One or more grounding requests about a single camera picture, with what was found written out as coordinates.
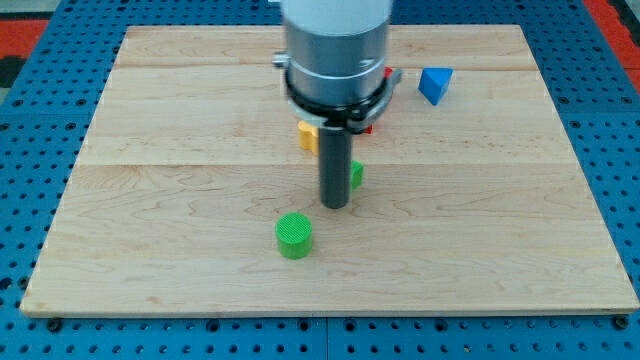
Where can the green cylinder block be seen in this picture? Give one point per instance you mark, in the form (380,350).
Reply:
(293,233)

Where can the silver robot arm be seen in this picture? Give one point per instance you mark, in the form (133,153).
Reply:
(334,61)

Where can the green star block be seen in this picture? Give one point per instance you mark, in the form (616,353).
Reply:
(357,172)

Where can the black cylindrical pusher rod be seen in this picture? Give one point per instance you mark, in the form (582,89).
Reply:
(335,150)

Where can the yellow block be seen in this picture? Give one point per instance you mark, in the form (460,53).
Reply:
(308,137)

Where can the red block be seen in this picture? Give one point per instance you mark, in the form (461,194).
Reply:
(387,74)

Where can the wooden board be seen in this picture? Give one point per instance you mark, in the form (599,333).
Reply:
(474,207)

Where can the blue triangle block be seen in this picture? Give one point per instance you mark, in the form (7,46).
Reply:
(434,82)

